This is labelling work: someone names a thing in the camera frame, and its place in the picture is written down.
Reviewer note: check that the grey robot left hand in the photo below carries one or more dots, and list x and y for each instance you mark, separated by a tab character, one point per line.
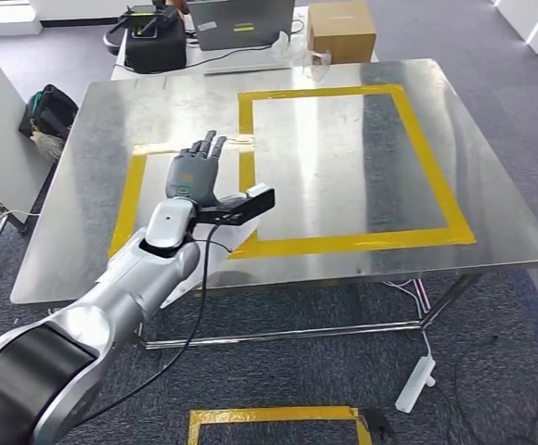
190	178

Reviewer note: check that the white curved plastic part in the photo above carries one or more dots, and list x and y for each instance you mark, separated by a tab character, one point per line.
190	279

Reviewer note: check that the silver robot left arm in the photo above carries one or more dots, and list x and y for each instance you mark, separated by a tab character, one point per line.
125	288

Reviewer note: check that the steel workbench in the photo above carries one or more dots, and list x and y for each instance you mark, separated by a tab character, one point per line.
319	153

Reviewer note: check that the small yellow bench tape square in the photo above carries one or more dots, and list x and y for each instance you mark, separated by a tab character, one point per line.
128	196

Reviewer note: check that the black equipment case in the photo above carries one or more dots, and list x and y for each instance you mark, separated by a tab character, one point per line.
155	52

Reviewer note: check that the grey laptop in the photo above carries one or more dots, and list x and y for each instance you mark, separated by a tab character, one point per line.
241	24

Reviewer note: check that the black controller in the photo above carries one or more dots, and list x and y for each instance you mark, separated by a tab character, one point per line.
144	12

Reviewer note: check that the white fluffy duster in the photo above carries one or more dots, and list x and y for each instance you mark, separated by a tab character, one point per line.
46	146

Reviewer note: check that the black bag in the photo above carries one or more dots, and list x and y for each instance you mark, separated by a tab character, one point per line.
53	107

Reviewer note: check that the clear plastic wrap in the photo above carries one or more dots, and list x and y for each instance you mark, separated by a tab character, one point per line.
315	61

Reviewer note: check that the large yellow bench tape square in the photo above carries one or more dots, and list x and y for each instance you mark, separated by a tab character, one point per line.
343	242

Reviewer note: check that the cardboard box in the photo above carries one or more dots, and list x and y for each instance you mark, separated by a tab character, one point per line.
343	37

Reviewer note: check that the white-top steel table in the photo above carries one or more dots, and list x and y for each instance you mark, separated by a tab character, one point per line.
0	123

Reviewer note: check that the yellow floor tape square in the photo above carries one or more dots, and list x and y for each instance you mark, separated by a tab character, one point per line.
273	414

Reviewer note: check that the white power strip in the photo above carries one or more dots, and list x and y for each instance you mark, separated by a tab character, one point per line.
415	384

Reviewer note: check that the black camera bracket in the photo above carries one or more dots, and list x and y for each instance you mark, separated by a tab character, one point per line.
222	216

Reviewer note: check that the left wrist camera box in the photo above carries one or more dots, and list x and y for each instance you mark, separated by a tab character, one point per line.
262	199

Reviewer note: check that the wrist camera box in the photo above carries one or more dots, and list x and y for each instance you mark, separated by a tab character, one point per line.
378	425
262	199

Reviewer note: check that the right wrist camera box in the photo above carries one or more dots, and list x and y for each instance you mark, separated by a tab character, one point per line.
378	425

